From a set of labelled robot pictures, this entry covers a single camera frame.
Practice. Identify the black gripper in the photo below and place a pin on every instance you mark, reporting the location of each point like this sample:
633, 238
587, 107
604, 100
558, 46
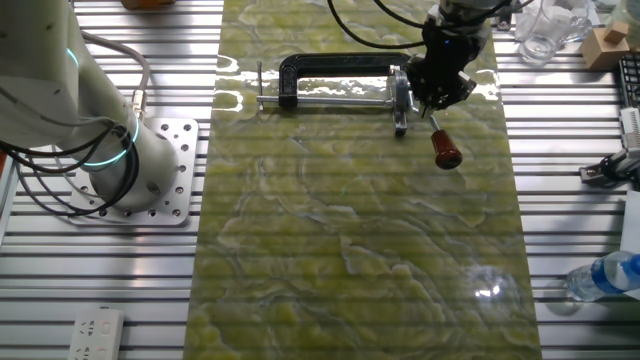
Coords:
452, 42

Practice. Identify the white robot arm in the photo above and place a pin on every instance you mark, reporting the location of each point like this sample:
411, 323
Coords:
150, 165

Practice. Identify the clear glass mug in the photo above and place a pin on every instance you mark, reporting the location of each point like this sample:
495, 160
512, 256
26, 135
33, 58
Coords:
550, 30

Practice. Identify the large wooden block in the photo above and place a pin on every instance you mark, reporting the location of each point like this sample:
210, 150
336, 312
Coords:
597, 55

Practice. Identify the green marble pattern mat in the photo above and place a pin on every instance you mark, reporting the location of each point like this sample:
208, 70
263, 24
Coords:
350, 225

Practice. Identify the small wooden block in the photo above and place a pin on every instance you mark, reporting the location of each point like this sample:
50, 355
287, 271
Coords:
616, 31

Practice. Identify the black keyboard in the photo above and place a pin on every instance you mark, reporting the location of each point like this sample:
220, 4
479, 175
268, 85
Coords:
631, 80

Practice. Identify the black and silver clamp tool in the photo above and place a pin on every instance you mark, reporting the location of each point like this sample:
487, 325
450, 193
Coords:
615, 167

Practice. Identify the white ribbed device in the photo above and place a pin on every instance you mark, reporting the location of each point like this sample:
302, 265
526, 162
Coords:
631, 125

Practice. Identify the translucent container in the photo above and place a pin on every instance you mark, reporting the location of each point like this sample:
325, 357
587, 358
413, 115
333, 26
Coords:
632, 20

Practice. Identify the clear water bottle blue label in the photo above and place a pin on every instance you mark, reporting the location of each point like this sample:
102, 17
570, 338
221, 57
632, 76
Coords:
600, 277

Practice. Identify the silver robot mounting plate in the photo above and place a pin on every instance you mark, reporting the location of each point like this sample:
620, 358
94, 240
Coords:
185, 150

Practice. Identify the orange-brown object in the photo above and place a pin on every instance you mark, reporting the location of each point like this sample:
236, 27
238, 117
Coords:
147, 3

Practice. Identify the white power strip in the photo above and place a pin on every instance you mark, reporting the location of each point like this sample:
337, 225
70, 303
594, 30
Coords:
95, 335

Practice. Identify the black corner bracket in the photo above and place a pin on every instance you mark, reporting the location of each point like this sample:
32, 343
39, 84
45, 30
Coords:
503, 22

